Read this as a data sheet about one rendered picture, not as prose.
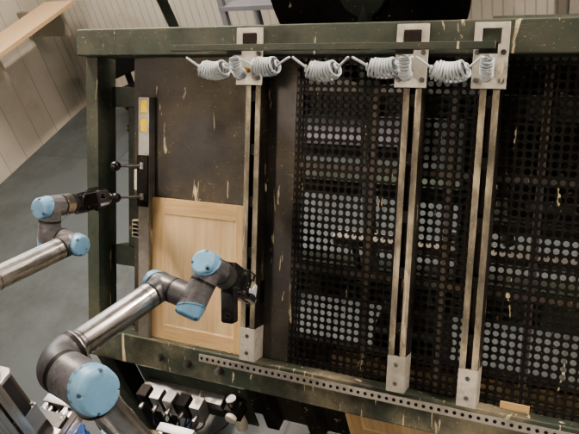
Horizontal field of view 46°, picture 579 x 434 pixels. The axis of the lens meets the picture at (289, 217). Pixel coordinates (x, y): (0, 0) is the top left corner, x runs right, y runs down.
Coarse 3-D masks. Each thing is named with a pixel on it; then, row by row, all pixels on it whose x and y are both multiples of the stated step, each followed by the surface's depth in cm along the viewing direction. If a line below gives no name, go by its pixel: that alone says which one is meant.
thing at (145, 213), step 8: (152, 104) 262; (152, 112) 262; (152, 120) 263; (152, 128) 263; (144, 136) 263; (152, 136) 264; (144, 144) 263; (152, 144) 264; (144, 152) 264; (152, 152) 265; (152, 160) 265; (152, 168) 266; (152, 176) 266; (152, 184) 267; (152, 192) 267; (152, 200) 268; (144, 208) 267; (152, 208) 268; (144, 216) 268; (152, 216) 269; (144, 224) 268; (152, 224) 269; (144, 232) 268; (152, 232) 270; (144, 240) 269; (144, 248) 269; (144, 256) 270; (144, 264) 270; (144, 272) 271; (144, 320) 274; (144, 328) 274; (144, 336) 275
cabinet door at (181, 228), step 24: (168, 216) 265; (192, 216) 260; (216, 216) 256; (240, 216) 251; (168, 240) 267; (192, 240) 262; (216, 240) 257; (240, 240) 252; (168, 264) 268; (240, 264) 254; (216, 288) 260; (168, 312) 271; (216, 312) 261; (168, 336) 272; (192, 336) 267; (216, 336) 262
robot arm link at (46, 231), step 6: (42, 222) 235; (48, 222) 235; (54, 222) 236; (60, 222) 239; (42, 228) 235; (48, 228) 235; (54, 228) 235; (60, 228) 234; (42, 234) 235; (48, 234) 234; (54, 234) 232; (42, 240) 236; (48, 240) 234
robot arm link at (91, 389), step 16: (64, 352) 166; (48, 368) 163; (64, 368) 161; (80, 368) 160; (96, 368) 160; (48, 384) 163; (64, 384) 159; (80, 384) 157; (96, 384) 159; (112, 384) 163; (64, 400) 161; (80, 400) 157; (96, 400) 160; (112, 400) 163; (80, 416) 165; (96, 416) 164; (112, 416) 169; (128, 416) 174; (112, 432) 172; (128, 432) 175; (144, 432) 180
